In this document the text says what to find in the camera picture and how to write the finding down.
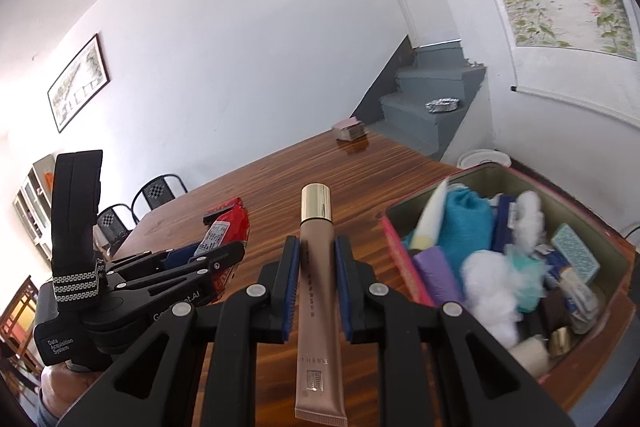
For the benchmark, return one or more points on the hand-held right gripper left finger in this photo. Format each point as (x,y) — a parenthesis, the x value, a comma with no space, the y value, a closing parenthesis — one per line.
(291,297)

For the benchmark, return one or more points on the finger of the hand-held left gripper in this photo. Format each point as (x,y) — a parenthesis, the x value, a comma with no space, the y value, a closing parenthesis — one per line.
(182,254)
(210,264)

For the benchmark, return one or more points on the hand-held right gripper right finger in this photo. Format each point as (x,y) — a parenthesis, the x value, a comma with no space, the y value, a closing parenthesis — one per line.
(345,297)

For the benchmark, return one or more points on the red snack packet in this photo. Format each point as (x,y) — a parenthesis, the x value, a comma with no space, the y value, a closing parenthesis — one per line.
(235,227)

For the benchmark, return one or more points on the beige tube with gold cap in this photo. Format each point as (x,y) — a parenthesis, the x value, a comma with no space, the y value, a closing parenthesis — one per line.
(315,257)

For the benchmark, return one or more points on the pink storage box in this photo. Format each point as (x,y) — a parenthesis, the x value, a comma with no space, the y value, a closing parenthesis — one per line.
(405,257)

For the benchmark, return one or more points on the teal cloth pouch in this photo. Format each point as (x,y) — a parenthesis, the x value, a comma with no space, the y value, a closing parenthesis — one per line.
(467,222)

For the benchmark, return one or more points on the navy blue tube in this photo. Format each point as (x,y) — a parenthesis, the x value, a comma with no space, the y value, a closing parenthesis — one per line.
(502,227)

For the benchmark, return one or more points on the wooden desktop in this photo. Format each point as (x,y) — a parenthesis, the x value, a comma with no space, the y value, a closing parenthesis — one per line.
(350,187)

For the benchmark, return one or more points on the person's left hand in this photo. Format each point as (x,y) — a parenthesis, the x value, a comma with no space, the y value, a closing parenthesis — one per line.
(65,387)

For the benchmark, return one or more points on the wooden chair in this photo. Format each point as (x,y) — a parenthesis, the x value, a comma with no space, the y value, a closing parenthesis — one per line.
(17,307)

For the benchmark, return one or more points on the black metal chair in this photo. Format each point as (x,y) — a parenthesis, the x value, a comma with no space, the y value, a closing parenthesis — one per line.
(112,219)
(160,192)

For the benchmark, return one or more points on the purple garbage bag roll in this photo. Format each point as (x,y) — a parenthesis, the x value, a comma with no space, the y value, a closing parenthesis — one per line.
(440,274)

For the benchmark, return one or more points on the white cabinet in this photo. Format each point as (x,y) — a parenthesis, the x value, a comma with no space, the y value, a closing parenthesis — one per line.
(32,207)

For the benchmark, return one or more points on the white plastic bag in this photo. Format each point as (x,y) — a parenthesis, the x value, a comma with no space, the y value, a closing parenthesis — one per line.
(490,292)

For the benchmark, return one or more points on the brown block on table edge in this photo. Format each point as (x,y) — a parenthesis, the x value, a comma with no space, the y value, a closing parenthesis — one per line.
(349,129)

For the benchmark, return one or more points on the teal packet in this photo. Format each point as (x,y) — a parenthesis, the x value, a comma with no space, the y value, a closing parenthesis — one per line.
(527,287)

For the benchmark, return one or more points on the grey staircase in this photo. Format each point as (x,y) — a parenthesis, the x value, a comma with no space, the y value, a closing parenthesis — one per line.
(425,127)

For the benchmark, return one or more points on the beige paper roll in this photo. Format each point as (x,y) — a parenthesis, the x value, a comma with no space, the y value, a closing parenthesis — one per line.
(532,354)

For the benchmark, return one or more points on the white crumpled plastic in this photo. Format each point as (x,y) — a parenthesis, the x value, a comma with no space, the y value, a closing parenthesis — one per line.
(530,217)

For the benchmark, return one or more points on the dark brown sachet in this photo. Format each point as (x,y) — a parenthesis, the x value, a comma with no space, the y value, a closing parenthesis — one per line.
(554,312)

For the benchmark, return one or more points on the white and blue packet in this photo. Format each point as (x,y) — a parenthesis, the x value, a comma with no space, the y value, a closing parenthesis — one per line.
(552,263)

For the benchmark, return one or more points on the foil tray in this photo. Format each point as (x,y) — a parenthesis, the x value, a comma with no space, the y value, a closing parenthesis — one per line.
(441,105)

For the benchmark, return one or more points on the gold lipstick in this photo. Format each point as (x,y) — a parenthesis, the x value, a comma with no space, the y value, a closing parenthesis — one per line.
(561,341)

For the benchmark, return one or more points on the mint green box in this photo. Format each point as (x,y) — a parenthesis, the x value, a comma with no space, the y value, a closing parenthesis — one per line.
(575,252)

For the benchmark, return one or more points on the clear plastic sachet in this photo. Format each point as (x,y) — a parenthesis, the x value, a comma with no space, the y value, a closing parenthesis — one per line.
(580,299)

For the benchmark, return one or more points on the framed wall picture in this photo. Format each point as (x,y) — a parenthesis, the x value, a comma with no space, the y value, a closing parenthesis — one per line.
(77,82)

